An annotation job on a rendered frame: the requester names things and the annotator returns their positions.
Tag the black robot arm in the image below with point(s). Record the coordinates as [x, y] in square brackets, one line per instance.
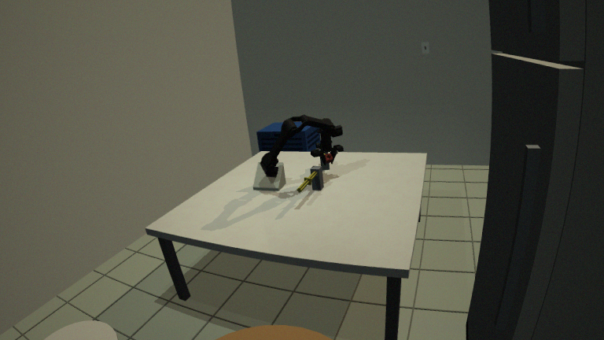
[288, 130]

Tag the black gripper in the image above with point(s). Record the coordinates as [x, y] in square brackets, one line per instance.
[327, 147]

